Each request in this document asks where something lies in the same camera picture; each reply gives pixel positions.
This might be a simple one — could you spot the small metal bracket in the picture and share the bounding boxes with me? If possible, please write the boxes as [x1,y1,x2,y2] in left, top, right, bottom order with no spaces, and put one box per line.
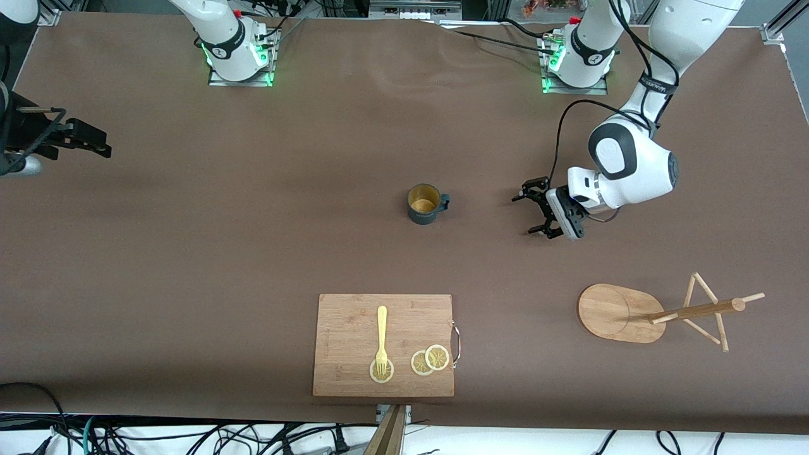
[376,404,413,425]

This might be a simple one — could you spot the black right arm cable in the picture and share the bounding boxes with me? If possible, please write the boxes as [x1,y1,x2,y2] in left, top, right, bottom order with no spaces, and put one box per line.
[0,44,68,176]

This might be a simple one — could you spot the orange background object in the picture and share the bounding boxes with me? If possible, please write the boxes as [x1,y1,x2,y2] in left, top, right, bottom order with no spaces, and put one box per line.
[521,0,571,18]

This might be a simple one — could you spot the black looping floor cable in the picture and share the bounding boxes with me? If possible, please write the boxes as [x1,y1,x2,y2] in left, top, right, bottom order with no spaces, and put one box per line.
[0,382,69,455]

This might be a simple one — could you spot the yellow plastic fork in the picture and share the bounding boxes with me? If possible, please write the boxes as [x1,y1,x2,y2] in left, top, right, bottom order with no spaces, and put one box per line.
[375,306,389,377]

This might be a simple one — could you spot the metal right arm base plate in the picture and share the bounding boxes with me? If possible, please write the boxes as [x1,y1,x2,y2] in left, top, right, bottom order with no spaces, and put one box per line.
[208,28,281,88]

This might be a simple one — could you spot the teal cable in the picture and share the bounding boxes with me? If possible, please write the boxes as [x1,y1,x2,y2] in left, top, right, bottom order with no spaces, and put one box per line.
[80,415,102,455]

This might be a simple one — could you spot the teal mug with yellow inside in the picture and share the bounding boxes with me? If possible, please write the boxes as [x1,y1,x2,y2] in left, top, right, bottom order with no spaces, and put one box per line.
[407,183,451,225]

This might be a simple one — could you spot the wooden mug rack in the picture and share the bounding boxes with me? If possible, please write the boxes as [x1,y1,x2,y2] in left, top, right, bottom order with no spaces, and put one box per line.
[577,272,766,353]

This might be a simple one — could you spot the grey power strip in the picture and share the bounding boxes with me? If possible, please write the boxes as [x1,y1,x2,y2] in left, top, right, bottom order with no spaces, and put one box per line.
[368,0,463,21]

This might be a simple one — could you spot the bamboo cutting board, metal handle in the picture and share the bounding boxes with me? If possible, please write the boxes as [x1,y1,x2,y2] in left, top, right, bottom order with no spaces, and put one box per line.
[312,293,461,398]

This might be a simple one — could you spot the brown table cover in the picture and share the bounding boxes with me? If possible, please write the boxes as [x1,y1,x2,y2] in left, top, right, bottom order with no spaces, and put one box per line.
[0,11,809,437]

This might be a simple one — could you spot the long black table cable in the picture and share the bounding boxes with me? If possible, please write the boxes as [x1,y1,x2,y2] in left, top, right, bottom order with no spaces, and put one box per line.
[436,22,560,58]

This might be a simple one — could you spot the wooden post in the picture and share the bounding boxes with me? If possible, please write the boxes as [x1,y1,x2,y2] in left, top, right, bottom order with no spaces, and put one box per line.
[363,404,406,455]

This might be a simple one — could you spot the short black table cable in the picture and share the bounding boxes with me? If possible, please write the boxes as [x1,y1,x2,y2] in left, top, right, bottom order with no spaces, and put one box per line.
[502,18,560,40]

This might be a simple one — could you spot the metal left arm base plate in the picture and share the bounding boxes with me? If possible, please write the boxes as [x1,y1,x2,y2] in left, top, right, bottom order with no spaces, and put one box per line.
[539,32,611,96]

